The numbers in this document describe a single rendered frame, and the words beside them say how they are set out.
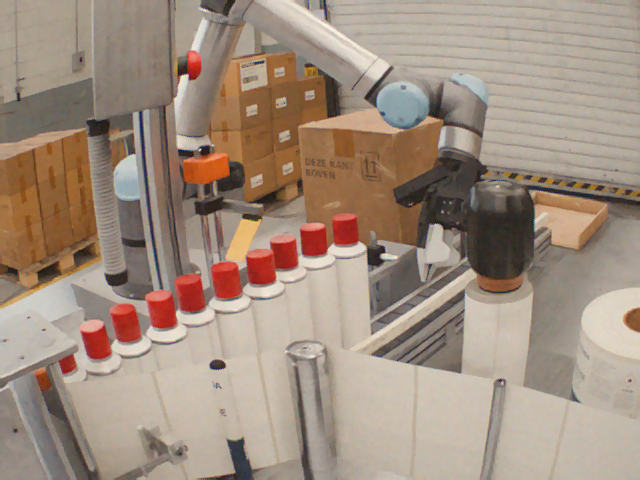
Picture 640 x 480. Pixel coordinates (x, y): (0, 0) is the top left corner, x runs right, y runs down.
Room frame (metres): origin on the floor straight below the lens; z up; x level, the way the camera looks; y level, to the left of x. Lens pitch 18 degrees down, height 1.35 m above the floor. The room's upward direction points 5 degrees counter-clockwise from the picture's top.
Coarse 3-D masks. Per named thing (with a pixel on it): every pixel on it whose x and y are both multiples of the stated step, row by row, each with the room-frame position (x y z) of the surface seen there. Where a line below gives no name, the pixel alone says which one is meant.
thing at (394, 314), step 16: (464, 272) 1.16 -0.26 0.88; (432, 288) 1.11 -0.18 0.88; (464, 288) 1.09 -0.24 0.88; (400, 304) 1.06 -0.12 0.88; (416, 304) 1.05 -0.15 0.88; (448, 304) 1.03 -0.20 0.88; (384, 320) 1.00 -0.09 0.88; (432, 320) 0.98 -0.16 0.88; (400, 336) 0.94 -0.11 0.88; (384, 352) 0.89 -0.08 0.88
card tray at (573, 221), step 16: (544, 192) 1.70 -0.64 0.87; (544, 208) 1.67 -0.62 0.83; (560, 208) 1.65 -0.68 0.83; (576, 208) 1.62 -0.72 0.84; (592, 208) 1.58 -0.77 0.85; (544, 224) 1.53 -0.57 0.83; (560, 224) 1.52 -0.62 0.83; (576, 224) 1.51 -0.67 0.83; (592, 224) 1.42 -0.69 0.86; (560, 240) 1.40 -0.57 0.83; (576, 240) 1.39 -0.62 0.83
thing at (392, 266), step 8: (456, 232) 1.18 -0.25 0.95; (416, 248) 1.09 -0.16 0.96; (400, 256) 1.06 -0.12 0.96; (408, 256) 1.06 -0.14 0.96; (416, 256) 1.08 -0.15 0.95; (392, 264) 1.03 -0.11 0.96; (400, 264) 1.04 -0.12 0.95; (376, 272) 1.00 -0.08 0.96; (384, 272) 1.01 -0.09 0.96; (392, 272) 1.03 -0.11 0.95; (368, 280) 0.98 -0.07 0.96; (376, 280) 1.00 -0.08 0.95
